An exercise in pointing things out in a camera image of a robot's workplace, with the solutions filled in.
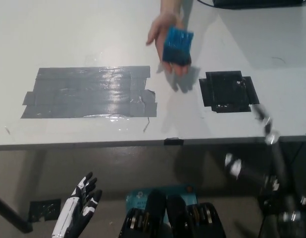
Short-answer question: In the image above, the person's bare right hand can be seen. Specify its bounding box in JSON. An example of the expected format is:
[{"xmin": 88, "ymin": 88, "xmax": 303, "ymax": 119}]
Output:
[{"xmin": 146, "ymin": 11, "xmax": 193, "ymax": 75}]

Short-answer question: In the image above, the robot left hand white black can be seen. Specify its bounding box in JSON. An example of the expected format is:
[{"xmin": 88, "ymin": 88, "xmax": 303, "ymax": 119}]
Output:
[{"xmin": 51, "ymin": 172, "xmax": 103, "ymax": 238}]

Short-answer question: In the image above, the robot right hand white black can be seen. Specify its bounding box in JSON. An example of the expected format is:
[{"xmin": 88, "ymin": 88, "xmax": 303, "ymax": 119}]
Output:
[{"xmin": 224, "ymin": 103, "xmax": 290, "ymax": 197}]

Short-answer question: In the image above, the blue rubik's cube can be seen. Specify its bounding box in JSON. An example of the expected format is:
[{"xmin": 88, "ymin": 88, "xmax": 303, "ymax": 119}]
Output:
[{"xmin": 162, "ymin": 25, "xmax": 195, "ymax": 66}]

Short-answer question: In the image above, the black floor tape patch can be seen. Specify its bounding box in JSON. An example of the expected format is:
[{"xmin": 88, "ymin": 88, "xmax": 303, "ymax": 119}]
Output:
[{"xmin": 27, "ymin": 198, "xmax": 62, "ymax": 223}]

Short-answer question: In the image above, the black slanted table leg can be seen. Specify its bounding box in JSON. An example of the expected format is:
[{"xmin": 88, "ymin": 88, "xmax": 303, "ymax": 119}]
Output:
[{"xmin": 0, "ymin": 192, "xmax": 33, "ymax": 234}]

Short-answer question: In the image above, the square black tape patch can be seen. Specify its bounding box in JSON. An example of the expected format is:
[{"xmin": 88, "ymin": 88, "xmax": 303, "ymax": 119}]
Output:
[{"xmin": 198, "ymin": 70, "xmax": 260, "ymax": 114}]

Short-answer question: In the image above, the black flat device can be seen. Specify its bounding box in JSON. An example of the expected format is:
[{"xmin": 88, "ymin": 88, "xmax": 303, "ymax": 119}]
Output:
[{"xmin": 212, "ymin": 0, "xmax": 306, "ymax": 10}]

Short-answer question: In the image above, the small black tape strip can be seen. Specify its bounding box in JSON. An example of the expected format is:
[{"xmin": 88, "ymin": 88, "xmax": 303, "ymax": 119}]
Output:
[{"xmin": 164, "ymin": 136, "xmax": 184, "ymax": 146}]

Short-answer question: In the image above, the large grey duct tape patch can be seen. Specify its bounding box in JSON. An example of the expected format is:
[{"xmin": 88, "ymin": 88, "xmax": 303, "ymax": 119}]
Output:
[{"xmin": 20, "ymin": 65, "xmax": 158, "ymax": 119}]

